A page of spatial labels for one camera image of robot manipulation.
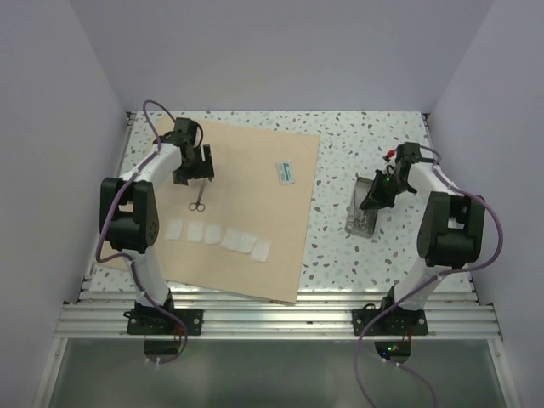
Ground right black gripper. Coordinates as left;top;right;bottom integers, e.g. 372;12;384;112
360;169;412;211

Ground metal instrument tray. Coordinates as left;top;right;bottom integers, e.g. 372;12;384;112
344;177;377;238

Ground steel scissors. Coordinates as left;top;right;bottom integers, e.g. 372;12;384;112
189;178;208;213

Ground steel forceps clamp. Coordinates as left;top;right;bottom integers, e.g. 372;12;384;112
347;208;370;230

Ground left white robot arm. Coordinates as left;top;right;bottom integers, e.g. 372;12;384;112
95;117;214;334

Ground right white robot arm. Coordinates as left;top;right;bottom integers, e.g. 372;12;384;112
359;142;485;334

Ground beige cloth mat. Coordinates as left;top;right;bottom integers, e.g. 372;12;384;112
93;116;322;305

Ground green white packet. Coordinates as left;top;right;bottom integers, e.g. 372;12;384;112
275;161;295;185

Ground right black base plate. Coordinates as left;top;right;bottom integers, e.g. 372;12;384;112
352;303;429;337

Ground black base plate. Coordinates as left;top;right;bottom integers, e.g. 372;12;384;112
352;303;429;337
123;297;204;336

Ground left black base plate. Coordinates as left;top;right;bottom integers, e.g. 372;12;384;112
123;297;204;336

